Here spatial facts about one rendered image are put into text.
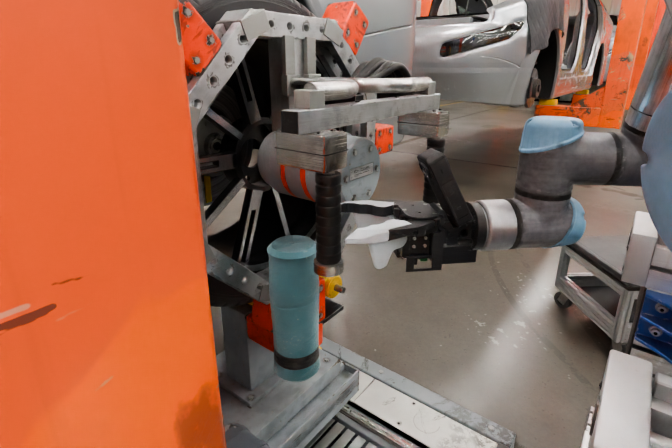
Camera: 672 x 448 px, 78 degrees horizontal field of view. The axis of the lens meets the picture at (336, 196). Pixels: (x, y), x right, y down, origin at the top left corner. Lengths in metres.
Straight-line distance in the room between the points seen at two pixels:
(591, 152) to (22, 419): 0.63
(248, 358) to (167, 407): 0.77
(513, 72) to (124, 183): 3.15
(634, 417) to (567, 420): 1.17
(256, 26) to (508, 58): 2.69
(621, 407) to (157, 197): 0.39
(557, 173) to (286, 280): 0.44
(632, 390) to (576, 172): 0.30
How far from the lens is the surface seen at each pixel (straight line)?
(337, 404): 1.30
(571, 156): 0.64
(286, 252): 0.69
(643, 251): 0.84
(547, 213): 0.65
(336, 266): 0.59
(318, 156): 0.53
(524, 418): 1.55
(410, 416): 1.35
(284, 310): 0.74
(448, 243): 0.62
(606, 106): 4.23
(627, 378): 0.47
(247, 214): 0.89
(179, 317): 0.33
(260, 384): 1.20
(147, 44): 0.28
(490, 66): 3.22
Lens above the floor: 1.03
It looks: 18 degrees down
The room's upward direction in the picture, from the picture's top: straight up
